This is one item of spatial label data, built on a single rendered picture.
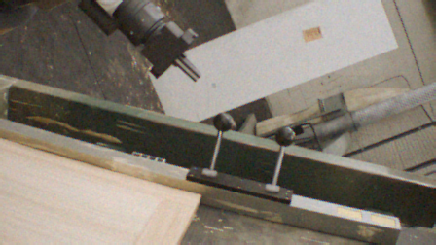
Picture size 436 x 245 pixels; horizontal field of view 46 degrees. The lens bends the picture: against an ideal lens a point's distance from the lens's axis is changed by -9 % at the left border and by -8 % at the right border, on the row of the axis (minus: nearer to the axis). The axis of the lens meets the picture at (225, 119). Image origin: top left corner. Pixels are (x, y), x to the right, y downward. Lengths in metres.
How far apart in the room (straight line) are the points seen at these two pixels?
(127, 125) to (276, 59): 3.30
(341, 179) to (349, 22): 3.28
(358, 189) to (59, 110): 0.73
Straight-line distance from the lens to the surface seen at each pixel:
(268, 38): 4.50
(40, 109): 1.38
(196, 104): 4.70
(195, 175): 1.03
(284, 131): 1.03
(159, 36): 1.11
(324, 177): 1.25
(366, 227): 1.04
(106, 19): 1.13
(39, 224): 0.87
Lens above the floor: 1.71
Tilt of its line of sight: 15 degrees down
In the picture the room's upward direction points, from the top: 70 degrees clockwise
